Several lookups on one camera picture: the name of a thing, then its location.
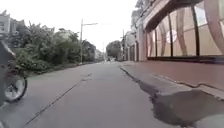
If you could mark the distant tree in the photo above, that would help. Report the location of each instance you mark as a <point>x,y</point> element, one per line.
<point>114,49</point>

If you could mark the green bushes and trees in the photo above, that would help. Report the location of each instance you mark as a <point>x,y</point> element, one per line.
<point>43,50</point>

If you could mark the white building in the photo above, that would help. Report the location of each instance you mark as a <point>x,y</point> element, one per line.
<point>6,25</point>

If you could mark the utility pole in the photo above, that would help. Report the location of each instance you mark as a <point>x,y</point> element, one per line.
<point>123,45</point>

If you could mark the grey asphalt road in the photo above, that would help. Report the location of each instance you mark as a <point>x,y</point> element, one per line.
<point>93,96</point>

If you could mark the reddish paved sidewalk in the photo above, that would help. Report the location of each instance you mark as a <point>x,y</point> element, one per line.
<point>180,73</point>

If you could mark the street lamp pole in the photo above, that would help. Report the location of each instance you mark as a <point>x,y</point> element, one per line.
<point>81,40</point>

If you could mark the vehicle with wheel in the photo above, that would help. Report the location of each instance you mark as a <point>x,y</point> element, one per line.
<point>11,83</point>

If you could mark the building with glass front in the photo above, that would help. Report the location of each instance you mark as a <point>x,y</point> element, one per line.
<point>183,30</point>

